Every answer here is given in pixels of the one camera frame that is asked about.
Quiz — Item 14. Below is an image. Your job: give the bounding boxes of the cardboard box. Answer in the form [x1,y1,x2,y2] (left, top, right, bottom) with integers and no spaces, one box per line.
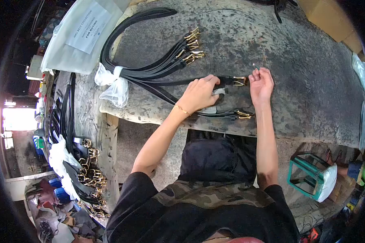
[297,0,364,54]

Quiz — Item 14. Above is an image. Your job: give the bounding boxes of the crumpled clear plastic bag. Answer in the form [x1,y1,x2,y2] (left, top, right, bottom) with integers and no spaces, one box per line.
[352,53,365,93]

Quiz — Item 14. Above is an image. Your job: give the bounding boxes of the person's body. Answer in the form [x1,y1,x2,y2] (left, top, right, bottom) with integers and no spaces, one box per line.
[103,172,301,243]

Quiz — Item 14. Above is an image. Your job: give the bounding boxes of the stack of clear plastic bags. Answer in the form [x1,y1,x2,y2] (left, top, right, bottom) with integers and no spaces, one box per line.
[40,0,132,75]

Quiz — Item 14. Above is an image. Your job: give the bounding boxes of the grey stained table cover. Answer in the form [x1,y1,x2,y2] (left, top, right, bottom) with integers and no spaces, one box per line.
[99,0,365,149]

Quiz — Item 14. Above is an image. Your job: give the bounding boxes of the black strap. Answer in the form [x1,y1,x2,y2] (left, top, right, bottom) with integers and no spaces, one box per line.
[249,0,299,24]

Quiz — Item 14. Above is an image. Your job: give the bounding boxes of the white plastic bag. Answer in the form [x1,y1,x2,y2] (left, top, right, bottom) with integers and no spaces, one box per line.
[48,134,83,201]

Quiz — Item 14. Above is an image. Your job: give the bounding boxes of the clear plastic tie bag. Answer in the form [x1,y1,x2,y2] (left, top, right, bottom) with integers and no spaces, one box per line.
[94,62,130,109]

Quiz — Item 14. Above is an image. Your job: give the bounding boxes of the person's right fingers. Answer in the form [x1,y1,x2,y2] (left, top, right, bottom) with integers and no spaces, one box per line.
[259,67,274,81]

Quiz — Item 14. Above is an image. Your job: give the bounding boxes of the person's legs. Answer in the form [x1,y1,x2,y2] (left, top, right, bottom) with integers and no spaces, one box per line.
[178,130,258,186]

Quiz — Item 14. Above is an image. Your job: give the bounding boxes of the pile of leather scraps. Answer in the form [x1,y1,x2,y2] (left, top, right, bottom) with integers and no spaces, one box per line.
[25,179,98,243]

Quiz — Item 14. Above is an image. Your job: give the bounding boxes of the black belt with gold buckle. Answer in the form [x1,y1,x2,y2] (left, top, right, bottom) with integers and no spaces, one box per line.
[195,109,255,120]
[123,76,249,87]

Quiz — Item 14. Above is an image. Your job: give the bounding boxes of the red power tool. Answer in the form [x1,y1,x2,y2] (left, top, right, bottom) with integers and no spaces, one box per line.
[301,227,320,243]

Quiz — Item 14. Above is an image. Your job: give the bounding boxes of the bright window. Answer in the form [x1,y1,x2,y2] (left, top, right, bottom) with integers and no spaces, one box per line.
[1,106,39,132]

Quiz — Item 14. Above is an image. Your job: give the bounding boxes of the person's left hand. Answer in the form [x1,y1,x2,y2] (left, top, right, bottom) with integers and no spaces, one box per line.
[174,74,221,116]

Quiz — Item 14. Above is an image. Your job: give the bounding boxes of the pile of black buckled belts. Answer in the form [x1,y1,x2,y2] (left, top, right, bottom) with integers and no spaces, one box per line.
[48,72,111,220]

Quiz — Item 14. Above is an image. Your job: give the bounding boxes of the person's right hand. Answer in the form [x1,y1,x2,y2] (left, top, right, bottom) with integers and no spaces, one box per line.
[248,67,274,106]

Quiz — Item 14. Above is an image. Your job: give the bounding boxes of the person's left fingers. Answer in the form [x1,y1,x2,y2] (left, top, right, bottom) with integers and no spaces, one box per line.
[198,74,221,91]

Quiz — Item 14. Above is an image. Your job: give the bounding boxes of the bundle of black belts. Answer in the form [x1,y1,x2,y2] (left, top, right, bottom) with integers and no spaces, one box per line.
[99,7,206,105]

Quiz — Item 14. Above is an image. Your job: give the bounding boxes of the teal metal stool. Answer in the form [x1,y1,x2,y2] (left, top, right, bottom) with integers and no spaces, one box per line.
[287,152,338,203]

